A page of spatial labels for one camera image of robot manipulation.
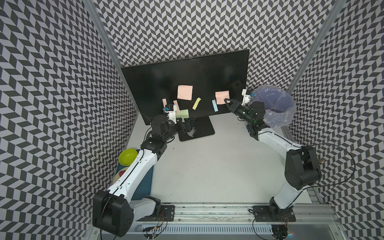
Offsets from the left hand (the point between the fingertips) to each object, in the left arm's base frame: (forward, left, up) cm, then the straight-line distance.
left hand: (188, 120), depth 76 cm
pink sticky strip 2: (+10, +7, 0) cm, 12 cm away
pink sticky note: (+13, -18, +5) cm, 22 cm away
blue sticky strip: (+11, -14, 0) cm, 18 cm away
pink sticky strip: (+10, +13, +3) cm, 17 cm away
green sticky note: (+9, +4, -6) cm, 12 cm away
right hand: (+11, -19, +3) cm, 22 cm away
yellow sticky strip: (+10, -4, +2) cm, 11 cm away
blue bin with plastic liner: (+19, -59, -10) cm, 62 cm away
